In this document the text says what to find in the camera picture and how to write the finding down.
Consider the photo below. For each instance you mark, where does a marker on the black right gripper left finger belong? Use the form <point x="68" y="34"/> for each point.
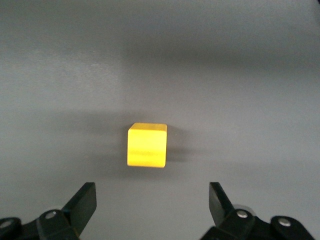
<point x="67" y="220"/>

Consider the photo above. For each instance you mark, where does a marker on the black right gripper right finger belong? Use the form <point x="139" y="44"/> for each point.
<point x="240" y="225"/>

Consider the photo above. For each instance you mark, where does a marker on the yellow cube block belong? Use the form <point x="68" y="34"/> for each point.
<point x="147" y="146"/>

